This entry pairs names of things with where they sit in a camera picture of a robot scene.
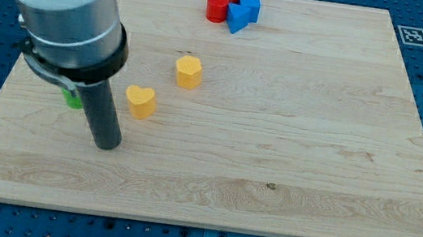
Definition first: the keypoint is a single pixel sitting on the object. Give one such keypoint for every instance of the blue cube block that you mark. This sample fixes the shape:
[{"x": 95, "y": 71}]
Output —
[{"x": 254, "y": 7}]

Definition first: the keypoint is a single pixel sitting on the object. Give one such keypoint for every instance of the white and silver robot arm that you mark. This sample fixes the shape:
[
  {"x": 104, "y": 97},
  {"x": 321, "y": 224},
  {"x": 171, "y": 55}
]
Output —
[{"x": 75, "y": 44}]

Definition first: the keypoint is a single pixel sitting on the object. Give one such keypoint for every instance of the yellow heart block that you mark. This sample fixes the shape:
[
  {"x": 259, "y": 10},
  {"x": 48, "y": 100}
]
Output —
[{"x": 141, "y": 101}]

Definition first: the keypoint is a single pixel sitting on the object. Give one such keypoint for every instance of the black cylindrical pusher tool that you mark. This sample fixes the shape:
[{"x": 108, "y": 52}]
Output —
[{"x": 101, "y": 114}]

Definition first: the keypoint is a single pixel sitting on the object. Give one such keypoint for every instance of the wooden board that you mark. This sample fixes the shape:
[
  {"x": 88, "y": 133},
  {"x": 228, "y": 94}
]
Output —
[{"x": 304, "y": 125}]

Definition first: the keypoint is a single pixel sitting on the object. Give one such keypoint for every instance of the blue triangle block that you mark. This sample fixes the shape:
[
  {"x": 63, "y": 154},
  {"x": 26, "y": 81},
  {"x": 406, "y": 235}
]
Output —
[{"x": 237, "y": 17}]

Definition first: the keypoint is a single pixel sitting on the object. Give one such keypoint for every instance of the red cylinder block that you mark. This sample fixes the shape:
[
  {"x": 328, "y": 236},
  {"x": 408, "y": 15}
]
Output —
[{"x": 216, "y": 10}]

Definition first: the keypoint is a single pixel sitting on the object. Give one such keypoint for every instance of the yellow hexagon block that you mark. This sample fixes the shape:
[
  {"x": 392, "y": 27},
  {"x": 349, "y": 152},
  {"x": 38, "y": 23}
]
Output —
[{"x": 188, "y": 72}]

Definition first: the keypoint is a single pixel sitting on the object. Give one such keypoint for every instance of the green block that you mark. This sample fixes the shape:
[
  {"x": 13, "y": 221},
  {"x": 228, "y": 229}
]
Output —
[{"x": 72, "y": 102}]

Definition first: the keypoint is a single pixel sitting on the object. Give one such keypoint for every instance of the black and white fiducial tag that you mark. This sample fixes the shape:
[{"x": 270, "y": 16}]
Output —
[{"x": 410, "y": 35}]

